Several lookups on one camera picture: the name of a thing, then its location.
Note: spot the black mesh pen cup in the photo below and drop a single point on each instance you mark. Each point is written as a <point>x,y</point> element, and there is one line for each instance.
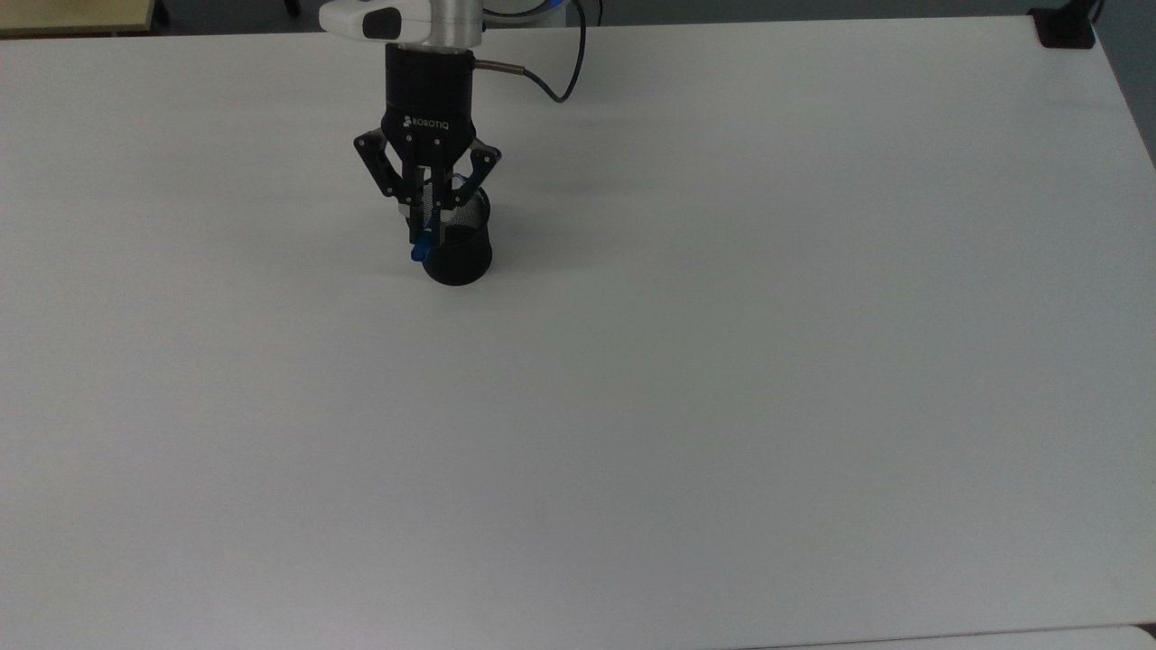
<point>461,266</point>

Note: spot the blue and white marker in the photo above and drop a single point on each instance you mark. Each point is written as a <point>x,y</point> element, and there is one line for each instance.
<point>418,252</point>

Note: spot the light brown wooden furniture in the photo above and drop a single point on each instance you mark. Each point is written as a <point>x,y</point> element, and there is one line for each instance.
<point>63,13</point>

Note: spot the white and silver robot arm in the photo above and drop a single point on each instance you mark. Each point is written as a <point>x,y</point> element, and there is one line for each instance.
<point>452,23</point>

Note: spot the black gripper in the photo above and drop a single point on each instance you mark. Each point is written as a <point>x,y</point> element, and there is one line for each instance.
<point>429,95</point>

